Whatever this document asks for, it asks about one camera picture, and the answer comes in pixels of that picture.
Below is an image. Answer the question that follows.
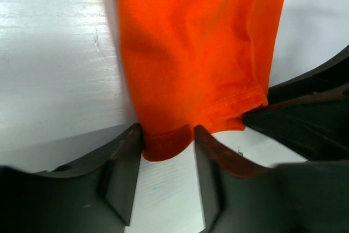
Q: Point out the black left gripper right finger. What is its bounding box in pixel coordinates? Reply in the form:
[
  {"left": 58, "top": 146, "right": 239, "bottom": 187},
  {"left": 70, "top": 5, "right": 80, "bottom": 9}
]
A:
[{"left": 194, "top": 126, "right": 348, "bottom": 232}]

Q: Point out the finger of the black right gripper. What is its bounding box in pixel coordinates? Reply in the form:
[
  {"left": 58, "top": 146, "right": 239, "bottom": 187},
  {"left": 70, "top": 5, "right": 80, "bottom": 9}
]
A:
[
  {"left": 243, "top": 104, "right": 348, "bottom": 161},
  {"left": 268, "top": 47, "right": 348, "bottom": 104}
]

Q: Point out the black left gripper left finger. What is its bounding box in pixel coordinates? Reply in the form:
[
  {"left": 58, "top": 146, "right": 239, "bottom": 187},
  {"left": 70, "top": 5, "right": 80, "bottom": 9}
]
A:
[{"left": 1, "top": 124, "right": 143, "bottom": 232}]

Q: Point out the orange t shirt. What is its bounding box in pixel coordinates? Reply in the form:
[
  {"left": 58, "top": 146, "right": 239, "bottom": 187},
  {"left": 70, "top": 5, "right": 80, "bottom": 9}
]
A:
[{"left": 117, "top": 0, "right": 284, "bottom": 162}]

